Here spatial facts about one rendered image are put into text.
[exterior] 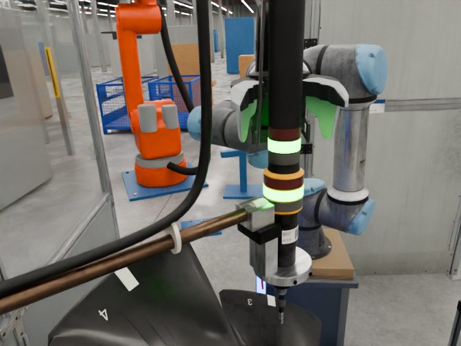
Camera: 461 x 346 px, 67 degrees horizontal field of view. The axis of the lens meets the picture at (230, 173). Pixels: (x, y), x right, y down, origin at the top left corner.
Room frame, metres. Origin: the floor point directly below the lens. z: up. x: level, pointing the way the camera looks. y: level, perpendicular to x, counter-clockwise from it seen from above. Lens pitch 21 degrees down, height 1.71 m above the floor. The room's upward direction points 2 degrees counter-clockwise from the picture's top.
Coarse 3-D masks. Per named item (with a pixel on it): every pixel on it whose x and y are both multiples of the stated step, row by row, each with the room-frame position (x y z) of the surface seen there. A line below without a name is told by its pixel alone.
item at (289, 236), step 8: (280, 216) 0.33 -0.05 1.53; (288, 216) 0.33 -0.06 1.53; (296, 216) 0.34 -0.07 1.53; (288, 224) 0.33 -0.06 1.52; (296, 224) 0.34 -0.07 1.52; (288, 232) 0.33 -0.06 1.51; (296, 232) 0.34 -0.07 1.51; (280, 240) 0.33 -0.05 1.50; (288, 240) 0.33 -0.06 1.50; (296, 240) 0.34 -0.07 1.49; (280, 248) 0.33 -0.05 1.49; (288, 248) 0.33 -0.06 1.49; (280, 256) 0.33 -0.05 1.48; (288, 256) 0.33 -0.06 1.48; (280, 264) 0.33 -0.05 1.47; (288, 264) 0.34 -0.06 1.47; (280, 288) 0.34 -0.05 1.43
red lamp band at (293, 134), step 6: (300, 126) 0.34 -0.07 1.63; (270, 132) 0.34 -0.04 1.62; (276, 132) 0.34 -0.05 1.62; (282, 132) 0.33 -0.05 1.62; (288, 132) 0.33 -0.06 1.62; (294, 132) 0.34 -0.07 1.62; (300, 132) 0.34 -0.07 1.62; (270, 138) 0.34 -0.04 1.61; (276, 138) 0.34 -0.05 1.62; (282, 138) 0.33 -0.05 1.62; (288, 138) 0.33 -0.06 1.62; (294, 138) 0.34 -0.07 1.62
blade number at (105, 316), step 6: (102, 306) 0.34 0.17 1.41; (108, 306) 0.35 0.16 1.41; (96, 312) 0.34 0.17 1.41; (102, 312) 0.34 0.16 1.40; (108, 312) 0.34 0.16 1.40; (114, 312) 0.34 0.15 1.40; (96, 318) 0.33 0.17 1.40; (102, 318) 0.33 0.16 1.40; (108, 318) 0.34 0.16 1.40; (114, 318) 0.34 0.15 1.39; (102, 324) 0.33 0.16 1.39; (108, 324) 0.33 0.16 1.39
